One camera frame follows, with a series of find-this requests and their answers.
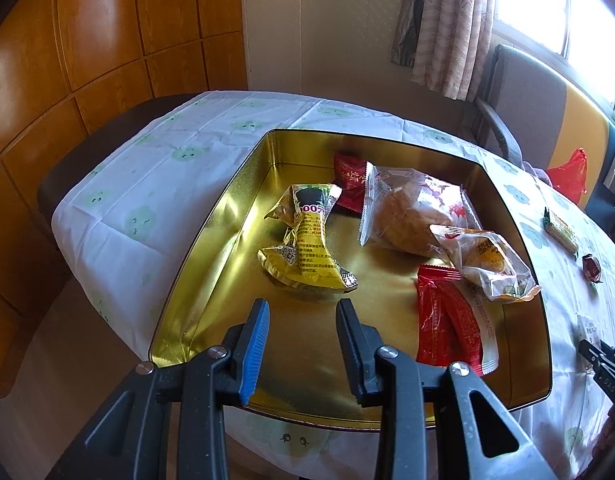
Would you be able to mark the grey and yellow armchair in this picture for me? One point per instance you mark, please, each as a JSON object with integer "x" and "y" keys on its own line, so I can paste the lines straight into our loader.
{"x": 527, "y": 90}

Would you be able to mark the maroon and gold tin box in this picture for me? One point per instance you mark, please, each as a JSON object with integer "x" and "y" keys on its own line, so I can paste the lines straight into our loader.
{"x": 377, "y": 272}

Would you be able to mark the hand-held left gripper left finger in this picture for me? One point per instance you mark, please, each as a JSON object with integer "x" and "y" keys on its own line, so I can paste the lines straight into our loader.
{"x": 255, "y": 350}

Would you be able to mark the yellow and black snack packet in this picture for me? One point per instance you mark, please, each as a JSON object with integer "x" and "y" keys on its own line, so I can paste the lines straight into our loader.
{"x": 312, "y": 230}

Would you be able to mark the green and yellow cracker packet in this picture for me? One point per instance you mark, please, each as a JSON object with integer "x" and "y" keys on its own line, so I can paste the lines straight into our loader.
{"x": 561, "y": 230}

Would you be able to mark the beige patterned curtain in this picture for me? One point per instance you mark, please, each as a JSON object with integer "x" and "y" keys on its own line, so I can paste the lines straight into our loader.
{"x": 447, "y": 20}

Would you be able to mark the dark wooden table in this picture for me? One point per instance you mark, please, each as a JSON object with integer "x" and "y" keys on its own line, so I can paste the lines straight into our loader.
{"x": 102, "y": 132}

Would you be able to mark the brown snack packet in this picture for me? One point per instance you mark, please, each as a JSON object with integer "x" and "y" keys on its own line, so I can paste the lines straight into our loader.
{"x": 592, "y": 267}

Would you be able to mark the clear bread packet red print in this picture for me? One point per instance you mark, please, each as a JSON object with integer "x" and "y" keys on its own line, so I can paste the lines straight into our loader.
{"x": 412, "y": 215}

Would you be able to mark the red plastic bag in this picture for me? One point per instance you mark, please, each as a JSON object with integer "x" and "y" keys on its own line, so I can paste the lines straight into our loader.
{"x": 570, "y": 175}

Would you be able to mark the clear seed packet yellow label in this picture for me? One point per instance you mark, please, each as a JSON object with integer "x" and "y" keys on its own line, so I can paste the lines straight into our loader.
{"x": 590, "y": 327}

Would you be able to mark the red foil snack packet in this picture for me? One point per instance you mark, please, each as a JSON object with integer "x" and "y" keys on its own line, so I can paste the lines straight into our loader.
{"x": 350, "y": 180}

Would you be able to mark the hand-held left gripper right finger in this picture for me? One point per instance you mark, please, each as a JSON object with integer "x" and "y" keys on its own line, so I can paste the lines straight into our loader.
{"x": 350, "y": 350}

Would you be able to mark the window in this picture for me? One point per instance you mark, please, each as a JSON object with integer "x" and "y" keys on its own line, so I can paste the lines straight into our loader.
{"x": 537, "y": 0}

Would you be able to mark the red and white snack packet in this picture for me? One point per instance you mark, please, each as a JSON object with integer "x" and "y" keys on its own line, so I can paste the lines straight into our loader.
{"x": 447, "y": 320}

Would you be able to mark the wooden panelled wardrobe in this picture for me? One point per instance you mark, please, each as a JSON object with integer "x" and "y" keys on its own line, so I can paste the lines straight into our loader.
{"x": 102, "y": 40}

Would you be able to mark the small clear pastry packet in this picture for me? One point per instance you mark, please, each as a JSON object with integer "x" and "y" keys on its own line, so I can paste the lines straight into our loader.
{"x": 487, "y": 260}

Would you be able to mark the white tablecloth with green print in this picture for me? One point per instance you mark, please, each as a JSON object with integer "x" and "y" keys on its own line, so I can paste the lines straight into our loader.
{"x": 152, "y": 175}

